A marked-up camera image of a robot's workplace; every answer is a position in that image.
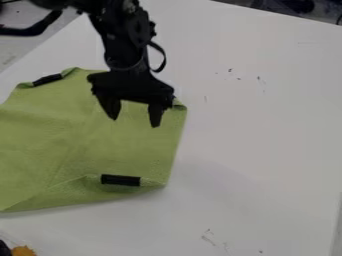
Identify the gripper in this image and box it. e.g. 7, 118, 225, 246
85, 59, 177, 129

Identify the green cloth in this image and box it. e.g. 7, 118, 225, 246
0, 67, 189, 214

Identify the orange toy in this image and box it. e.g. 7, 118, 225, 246
9, 245, 39, 256

